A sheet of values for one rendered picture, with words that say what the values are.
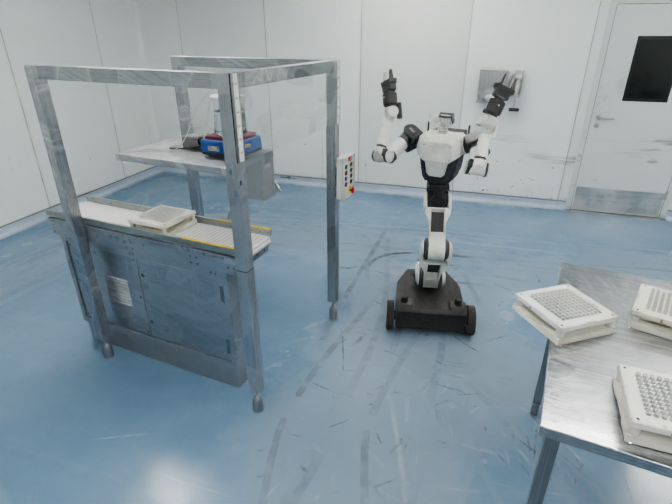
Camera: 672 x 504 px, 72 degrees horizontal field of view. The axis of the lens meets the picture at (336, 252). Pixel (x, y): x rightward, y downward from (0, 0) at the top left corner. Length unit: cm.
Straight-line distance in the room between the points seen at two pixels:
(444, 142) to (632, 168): 330
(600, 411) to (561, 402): 10
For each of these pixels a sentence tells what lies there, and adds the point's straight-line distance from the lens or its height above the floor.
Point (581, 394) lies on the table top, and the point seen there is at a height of 88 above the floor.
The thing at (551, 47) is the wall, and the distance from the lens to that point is 558.
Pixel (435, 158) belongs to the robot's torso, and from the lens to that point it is 296.
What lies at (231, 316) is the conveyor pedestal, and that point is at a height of 50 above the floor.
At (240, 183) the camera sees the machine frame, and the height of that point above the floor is 127.
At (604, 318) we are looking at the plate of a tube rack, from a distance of 185.
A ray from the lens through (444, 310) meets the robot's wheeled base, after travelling 313.
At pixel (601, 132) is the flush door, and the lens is 575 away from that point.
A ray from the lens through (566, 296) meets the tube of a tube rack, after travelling 190.
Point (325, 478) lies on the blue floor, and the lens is 235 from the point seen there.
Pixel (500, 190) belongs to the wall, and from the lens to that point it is 581.
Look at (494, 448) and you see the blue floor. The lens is 257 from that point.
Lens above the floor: 184
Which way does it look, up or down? 25 degrees down
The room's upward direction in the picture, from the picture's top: straight up
